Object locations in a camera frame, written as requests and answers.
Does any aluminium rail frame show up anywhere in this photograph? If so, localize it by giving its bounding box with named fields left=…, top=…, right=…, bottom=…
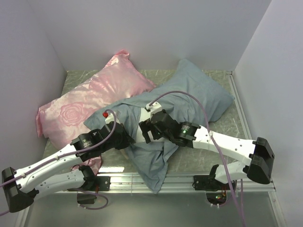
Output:
left=16, top=173, right=278, bottom=227

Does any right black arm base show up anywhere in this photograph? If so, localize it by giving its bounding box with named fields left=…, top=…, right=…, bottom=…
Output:
left=193, top=175, right=239, bottom=206

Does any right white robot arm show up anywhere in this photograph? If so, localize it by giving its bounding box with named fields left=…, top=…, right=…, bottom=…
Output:
left=136, top=109, right=275, bottom=189

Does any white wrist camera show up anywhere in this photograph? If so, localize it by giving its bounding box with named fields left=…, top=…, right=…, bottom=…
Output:
left=102, top=111, right=120, bottom=125
left=145, top=101, right=162, bottom=116

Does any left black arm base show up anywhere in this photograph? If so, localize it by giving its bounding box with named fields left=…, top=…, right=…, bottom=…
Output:
left=76, top=176, right=110, bottom=205

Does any pink satin rose pillow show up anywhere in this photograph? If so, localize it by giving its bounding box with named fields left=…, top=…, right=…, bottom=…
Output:
left=35, top=49, right=157, bottom=175

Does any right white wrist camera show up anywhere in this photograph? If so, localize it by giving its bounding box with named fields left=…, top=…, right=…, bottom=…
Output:
left=145, top=101, right=162, bottom=116

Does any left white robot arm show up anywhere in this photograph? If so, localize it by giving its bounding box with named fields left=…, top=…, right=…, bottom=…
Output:
left=0, top=122, right=135, bottom=213

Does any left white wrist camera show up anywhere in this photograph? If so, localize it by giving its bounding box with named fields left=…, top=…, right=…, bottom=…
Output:
left=102, top=111, right=120, bottom=125

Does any blue and beige pillowcase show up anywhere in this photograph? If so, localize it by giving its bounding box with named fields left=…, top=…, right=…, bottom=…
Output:
left=84, top=60, right=234, bottom=193

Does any white pillow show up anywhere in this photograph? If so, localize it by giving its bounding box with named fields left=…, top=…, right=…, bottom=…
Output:
left=134, top=108, right=165, bottom=143

